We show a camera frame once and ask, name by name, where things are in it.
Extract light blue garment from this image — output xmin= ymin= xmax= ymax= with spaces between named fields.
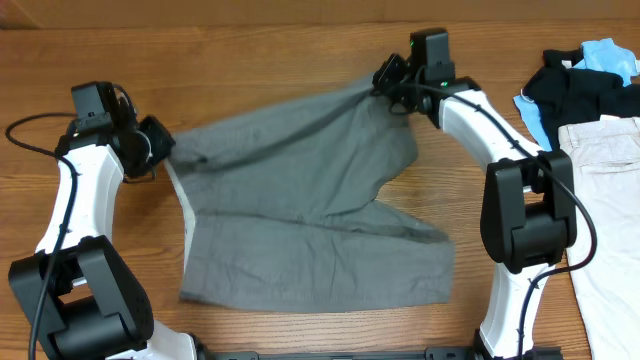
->
xmin=513 ymin=38 xmax=639 ymax=151

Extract grey shorts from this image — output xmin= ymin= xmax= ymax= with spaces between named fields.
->
xmin=167 ymin=79 xmax=455 ymax=313

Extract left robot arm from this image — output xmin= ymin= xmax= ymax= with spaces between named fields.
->
xmin=8 ymin=115 xmax=210 ymax=360

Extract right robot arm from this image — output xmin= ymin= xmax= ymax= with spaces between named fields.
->
xmin=372 ymin=53 xmax=576 ymax=359

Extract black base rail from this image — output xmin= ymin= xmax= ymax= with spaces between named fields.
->
xmin=199 ymin=344 xmax=566 ymax=360

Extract beige shorts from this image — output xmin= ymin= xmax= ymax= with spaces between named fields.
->
xmin=559 ymin=117 xmax=639 ymax=359

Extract black shirt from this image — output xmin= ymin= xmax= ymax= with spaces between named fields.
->
xmin=522 ymin=49 xmax=639 ymax=151

